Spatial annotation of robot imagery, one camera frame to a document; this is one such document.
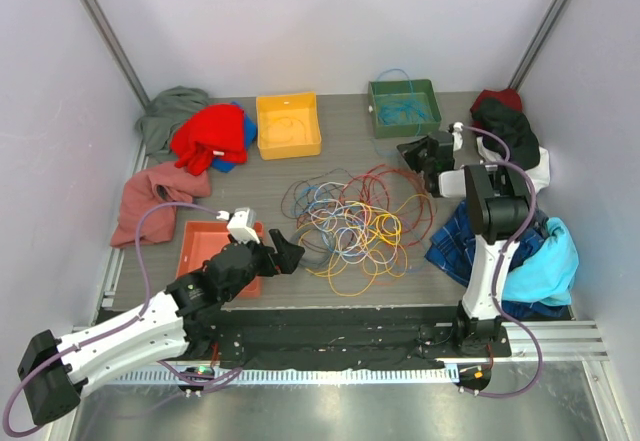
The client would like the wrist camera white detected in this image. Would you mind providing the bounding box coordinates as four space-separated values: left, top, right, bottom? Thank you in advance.
448 122 465 152
215 207 261 244

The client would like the yellow plastic bin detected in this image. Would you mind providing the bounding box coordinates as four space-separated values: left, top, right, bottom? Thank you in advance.
256 92 322 161

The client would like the light blue cloth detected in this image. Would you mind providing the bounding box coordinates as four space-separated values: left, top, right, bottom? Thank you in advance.
502 217 579 307

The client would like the grey coiled cable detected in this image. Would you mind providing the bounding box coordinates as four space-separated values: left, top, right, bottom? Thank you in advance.
289 224 341 271

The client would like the aluminium corner post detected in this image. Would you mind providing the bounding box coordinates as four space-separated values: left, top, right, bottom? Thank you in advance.
80 0 150 110
508 0 571 91

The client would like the slotted cable duct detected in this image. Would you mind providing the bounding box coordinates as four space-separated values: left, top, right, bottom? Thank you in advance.
108 364 459 386

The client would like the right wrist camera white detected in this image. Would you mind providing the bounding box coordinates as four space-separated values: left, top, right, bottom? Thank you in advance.
448 122 465 152

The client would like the left aluminium corner post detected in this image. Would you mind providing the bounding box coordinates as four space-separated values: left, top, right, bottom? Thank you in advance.
80 0 150 110

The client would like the red cable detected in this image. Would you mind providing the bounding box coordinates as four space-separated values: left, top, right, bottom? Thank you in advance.
339 161 435 250

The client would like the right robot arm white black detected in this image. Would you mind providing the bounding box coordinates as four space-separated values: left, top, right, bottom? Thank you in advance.
397 124 536 356

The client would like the dark red cloth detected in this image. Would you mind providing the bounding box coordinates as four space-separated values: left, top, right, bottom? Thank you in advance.
470 88 523 114

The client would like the black cloth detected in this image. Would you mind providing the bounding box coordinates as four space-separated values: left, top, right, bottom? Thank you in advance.
471 98 541 170

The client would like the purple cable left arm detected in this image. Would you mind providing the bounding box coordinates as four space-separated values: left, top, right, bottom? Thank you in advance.
0 201 251 435

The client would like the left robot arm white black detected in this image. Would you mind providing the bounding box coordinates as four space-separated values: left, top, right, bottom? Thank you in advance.
17 229 305 427

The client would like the grey blue cloth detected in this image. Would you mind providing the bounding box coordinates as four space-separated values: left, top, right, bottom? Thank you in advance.
531 209 549 239

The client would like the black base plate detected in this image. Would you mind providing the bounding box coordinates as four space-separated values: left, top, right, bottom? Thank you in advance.
169 305 512 371

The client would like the blue striped cloth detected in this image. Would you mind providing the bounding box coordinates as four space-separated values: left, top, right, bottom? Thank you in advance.
425 202 571 320

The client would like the right aluminium corner post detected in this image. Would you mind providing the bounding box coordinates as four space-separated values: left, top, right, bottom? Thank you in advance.
508 0 571 91

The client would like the white cable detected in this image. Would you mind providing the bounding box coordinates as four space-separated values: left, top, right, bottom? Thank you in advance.
307 205 391 262

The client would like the brown cable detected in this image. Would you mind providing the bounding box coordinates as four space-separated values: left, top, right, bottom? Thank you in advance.
279 166 361 227

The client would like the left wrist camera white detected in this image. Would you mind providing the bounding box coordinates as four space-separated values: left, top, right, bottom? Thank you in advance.
215 207 261 244

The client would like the white cloth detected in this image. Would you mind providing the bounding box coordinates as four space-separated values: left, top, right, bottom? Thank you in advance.
476 138 551 193

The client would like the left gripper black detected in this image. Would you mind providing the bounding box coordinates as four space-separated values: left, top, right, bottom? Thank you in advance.
222 228 303 302

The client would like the yellow cable in bin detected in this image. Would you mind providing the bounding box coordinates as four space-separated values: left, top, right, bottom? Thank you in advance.
262 115 314 146

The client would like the blue cloth under red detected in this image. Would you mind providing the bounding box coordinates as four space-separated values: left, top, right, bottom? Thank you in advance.
211 101 258 173

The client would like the green plastic bin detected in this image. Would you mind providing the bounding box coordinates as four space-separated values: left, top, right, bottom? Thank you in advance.
368 79 442 139

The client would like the pink cloth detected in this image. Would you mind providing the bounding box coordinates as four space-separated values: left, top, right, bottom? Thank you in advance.
110 162 212 249

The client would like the orange plastic bin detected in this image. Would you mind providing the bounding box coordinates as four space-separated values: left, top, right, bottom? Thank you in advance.
179 219 266 299

